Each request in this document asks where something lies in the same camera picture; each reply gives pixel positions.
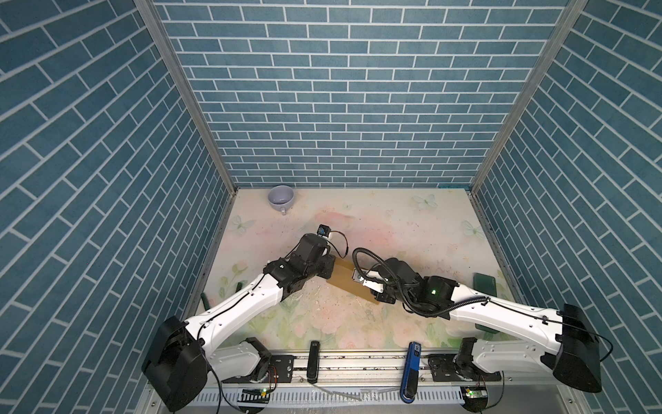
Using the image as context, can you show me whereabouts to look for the brown cardboard paper box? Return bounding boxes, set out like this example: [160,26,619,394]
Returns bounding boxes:
[327,258,379,305]

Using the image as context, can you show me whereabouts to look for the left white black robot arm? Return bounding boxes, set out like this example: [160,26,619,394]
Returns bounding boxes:
[141,233,335,412]

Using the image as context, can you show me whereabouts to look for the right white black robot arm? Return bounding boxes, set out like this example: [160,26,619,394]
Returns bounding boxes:
[352,248,614,393]

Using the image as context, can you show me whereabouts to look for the dark green phone case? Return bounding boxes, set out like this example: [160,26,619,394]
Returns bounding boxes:
[472,273,499,334]

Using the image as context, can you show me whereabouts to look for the lavender ceramic cup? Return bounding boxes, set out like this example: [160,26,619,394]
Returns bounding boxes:
[267,185,296,216]

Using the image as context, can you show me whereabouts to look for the blue black stapler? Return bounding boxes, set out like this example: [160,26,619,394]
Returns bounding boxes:
[399,342,422,404]

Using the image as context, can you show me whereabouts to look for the black marker pen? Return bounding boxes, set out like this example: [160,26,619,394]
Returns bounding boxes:
[306,340,321,384]

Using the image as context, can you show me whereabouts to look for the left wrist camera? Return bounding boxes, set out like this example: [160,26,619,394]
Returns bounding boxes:
[317,224,333,239]

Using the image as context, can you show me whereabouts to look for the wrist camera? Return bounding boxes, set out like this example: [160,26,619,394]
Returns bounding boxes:
[352,269,385,293]
[317,224,333,239]

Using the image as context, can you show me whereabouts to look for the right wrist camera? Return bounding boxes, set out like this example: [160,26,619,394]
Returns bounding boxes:
[352,269,385,293]

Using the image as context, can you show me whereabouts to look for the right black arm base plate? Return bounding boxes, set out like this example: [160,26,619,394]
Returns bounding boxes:
[428,354,502,382]

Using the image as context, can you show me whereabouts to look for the green handled pliers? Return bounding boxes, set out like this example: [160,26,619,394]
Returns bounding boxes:
[199,281,246,312]

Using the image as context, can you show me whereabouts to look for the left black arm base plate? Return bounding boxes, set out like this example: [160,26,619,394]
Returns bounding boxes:
[222,355,296,384]

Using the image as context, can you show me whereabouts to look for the aluminium front rail frame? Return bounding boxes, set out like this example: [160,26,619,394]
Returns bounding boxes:
[133,348,591,414]

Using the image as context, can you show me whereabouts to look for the left aluminium corner post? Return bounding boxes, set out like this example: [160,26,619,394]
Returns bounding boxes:
[134,0,237,198]

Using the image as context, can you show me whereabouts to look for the aluminium corner post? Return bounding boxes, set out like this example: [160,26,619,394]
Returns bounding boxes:
[468,0,587,198]
[134,0,237,198]

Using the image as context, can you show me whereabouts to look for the right aluminium corner post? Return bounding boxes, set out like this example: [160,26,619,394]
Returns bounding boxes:
[468,0,587,198]

